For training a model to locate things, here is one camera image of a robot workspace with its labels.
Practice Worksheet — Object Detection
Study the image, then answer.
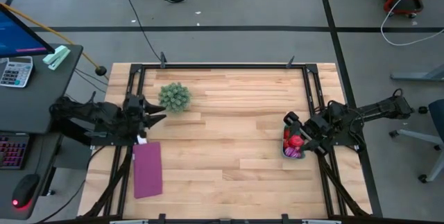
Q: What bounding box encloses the thin black floor cable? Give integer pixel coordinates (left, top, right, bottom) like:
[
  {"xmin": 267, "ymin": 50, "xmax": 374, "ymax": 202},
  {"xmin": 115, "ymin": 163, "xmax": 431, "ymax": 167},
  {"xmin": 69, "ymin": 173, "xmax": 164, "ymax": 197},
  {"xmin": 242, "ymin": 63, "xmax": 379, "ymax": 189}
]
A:
[{"xmin": 117, "ymin": 0, "xmax": 163, "ymax": 60}]

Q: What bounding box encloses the magenta cloth pouch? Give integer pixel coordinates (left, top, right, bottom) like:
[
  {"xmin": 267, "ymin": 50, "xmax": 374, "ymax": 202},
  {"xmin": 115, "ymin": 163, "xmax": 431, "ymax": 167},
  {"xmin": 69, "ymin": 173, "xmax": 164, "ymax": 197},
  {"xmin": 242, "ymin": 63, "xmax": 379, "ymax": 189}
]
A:
[{"xmin": 132, "ymin": 141, "xmax": 164, "ymax": 200}]

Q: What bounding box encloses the office chair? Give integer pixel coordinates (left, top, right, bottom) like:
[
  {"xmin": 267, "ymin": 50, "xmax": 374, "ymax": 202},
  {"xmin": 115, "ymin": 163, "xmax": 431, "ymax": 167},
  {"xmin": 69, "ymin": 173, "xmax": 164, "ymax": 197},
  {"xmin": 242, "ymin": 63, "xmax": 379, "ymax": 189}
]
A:
[{"xmin": 388, "ymin": 98, "xmax": 444, "ymax": 184}]

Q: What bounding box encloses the grey desk leg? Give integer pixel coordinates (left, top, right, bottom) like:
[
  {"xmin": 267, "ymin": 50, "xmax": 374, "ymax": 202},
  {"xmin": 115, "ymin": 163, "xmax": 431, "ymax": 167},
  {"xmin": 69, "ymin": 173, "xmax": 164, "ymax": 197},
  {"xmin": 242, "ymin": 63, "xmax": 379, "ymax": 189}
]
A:
[{"xmin": 389, "ymin": 63, "xmax": 444, "ymax": 83}]

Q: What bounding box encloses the mint green stapler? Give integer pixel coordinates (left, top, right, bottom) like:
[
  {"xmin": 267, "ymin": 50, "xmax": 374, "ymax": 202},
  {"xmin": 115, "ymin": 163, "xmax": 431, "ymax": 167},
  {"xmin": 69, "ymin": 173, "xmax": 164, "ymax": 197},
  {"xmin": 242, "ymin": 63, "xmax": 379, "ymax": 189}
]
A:
[{"xmin": 42, "ymin": 44, "xmax": 72, "ymax": 71}]

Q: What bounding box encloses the green artificial plant ball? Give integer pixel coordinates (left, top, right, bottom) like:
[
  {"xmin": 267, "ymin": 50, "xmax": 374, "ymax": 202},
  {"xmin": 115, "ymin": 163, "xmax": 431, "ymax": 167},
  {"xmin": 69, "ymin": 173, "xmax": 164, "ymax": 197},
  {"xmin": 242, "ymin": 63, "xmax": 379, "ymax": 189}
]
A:
[{"xmin": 157, "ymin": 81, "xmax": 192, "ymax": 114}]

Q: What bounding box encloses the grey desk calculator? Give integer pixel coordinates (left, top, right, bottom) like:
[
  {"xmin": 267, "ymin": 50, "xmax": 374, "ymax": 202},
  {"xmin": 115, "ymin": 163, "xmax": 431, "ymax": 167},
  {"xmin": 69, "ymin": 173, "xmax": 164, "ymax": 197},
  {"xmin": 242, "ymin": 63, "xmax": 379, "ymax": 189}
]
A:
[{"xmin": 0, "ymin": 55, "xmax": 35, "ymax": 89}]

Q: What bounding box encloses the black computer keyboard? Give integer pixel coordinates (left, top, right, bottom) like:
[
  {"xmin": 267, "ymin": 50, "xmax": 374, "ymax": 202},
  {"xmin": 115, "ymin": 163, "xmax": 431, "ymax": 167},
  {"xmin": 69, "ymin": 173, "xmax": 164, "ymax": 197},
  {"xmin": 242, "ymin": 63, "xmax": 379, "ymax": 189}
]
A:
[{"xmin": 0, "ymin": 132, "xmax": 31, "ymax": 171}]

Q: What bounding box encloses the large black monitor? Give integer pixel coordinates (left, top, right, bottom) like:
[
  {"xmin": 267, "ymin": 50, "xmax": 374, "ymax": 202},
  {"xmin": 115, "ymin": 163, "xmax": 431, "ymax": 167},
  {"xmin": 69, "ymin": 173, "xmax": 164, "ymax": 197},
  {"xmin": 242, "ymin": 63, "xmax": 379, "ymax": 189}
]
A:
[{"xmin": 0, "ymin": 1, "xmax": 57, "ymax": 60}]

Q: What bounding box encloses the red toy dragon fruit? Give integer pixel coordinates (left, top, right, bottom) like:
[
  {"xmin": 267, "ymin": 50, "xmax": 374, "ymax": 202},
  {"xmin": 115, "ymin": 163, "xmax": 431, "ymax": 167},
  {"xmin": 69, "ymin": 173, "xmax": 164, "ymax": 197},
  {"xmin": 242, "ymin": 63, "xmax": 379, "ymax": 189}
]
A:
[{"xmin": 288, "ymin": 134, "xmax": 306, "ymax": 149}]

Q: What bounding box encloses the black computer mouse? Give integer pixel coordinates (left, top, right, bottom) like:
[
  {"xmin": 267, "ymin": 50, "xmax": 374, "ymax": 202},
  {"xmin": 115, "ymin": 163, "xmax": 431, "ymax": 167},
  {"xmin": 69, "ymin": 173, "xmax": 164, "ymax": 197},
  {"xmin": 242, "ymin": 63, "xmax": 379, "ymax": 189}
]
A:
[{"xmin": 10, "ymin": 173, "xmax": 41, "ymax": 209}]

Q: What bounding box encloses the yellow cable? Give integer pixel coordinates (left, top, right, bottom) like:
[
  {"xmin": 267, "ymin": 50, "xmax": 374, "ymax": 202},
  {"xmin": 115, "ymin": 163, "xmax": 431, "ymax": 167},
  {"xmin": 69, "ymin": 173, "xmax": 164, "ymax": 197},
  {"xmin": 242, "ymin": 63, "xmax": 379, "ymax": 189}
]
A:
[{"xmin": 0, "ymin": 1, "xmax": 108, "ymax": 78}]

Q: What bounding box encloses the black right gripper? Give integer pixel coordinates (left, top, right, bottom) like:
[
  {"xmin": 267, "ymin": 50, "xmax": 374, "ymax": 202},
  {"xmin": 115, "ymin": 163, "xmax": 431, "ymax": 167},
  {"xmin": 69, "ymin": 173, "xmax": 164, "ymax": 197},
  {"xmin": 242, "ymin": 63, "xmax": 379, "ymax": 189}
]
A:
[{"xmin": 283, "ymin": 111, "xmax": 334, "ymax": 155}]

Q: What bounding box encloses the black office desk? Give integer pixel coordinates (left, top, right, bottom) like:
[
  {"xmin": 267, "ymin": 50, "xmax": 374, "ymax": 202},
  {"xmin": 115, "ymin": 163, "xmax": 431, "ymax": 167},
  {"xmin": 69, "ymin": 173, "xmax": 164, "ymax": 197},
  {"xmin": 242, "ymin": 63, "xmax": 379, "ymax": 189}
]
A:
[{"xmin": 0, "ymin": 42, "xmax": 94, "ymax": 222}]

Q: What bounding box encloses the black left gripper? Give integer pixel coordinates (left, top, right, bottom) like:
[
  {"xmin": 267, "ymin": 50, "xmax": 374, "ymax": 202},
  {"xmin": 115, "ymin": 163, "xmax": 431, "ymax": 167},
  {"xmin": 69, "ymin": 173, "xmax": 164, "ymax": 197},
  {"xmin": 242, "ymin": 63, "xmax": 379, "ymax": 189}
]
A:
[{"xmin": 121, "ymin": 94, "xmax": 168, "ymax": 138}]

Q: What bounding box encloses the teal tupperware container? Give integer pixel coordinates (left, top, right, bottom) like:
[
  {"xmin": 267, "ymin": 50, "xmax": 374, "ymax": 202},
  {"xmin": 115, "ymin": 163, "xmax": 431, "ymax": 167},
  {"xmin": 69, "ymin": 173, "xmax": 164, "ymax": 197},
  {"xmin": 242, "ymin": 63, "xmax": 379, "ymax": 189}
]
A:
[{"xmin": 281, "ymin": 123, "xmax": 307, "ymax": 160}]

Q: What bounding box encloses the black aluminium table frame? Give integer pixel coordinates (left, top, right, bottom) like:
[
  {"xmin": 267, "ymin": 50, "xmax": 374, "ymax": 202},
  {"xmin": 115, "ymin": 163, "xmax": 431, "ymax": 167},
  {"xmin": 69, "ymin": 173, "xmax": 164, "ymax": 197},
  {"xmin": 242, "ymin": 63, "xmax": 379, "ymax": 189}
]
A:
[{"xmin": 77, "ymin": 62, "xmax": 383, "ymax": 224}]

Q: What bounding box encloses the long white cable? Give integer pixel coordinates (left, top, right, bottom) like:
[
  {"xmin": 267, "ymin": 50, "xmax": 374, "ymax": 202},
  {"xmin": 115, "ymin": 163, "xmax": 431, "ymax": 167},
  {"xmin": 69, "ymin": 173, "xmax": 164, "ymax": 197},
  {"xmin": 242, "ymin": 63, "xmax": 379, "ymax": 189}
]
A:
[{"xmin": 379, "ymin": 0, "xmax": 444, "ymax": 47}]

